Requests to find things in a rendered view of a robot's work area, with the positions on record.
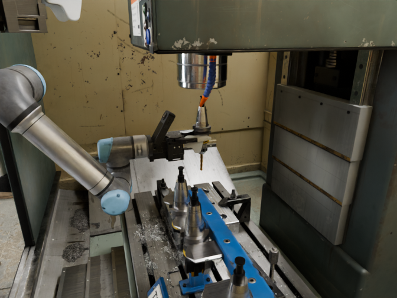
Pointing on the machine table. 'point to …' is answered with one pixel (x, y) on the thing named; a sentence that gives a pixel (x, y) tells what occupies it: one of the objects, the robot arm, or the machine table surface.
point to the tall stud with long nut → (273, 261)
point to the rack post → (194, 284)
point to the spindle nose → (199, 71)
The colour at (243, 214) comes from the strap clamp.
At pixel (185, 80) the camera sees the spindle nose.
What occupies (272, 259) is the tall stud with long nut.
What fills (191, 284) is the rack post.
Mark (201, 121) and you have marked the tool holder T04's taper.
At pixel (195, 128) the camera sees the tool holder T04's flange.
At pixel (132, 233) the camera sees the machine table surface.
